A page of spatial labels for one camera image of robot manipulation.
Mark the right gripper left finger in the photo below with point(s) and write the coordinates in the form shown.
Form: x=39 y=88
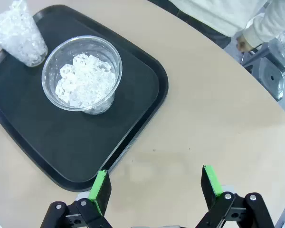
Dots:
x=102 y=190

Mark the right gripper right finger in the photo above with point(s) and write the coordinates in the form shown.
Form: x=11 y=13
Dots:
x=211 y=187

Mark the clear plastic cup with ice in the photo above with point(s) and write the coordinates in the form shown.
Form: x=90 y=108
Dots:
x=19 y=40
x=85 y=76

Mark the person's left forearm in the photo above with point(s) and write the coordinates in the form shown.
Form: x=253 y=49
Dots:
x=268 y=26

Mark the person's left hand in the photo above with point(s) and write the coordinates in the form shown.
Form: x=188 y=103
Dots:
x=244 y=45

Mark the black plastic tray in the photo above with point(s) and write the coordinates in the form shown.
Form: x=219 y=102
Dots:
x=50 y=142

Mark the grey metal stool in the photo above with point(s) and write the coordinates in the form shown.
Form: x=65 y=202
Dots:
x=270 y=76

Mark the person in grey sweatshirt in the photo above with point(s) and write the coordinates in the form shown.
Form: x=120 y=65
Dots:
x=216 y=14

